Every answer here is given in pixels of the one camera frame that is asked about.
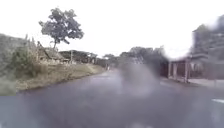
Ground distant trees along road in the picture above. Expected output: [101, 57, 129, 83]
[102, 45, 168, 69]

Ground grey asphalt road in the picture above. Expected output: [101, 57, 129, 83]
[0, 68, 224, 128]

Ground tall lone tree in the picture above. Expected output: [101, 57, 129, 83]
[38, 7, 85, 51]

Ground overgrown grass verge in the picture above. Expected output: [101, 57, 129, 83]
[0, 33, 107, 97]

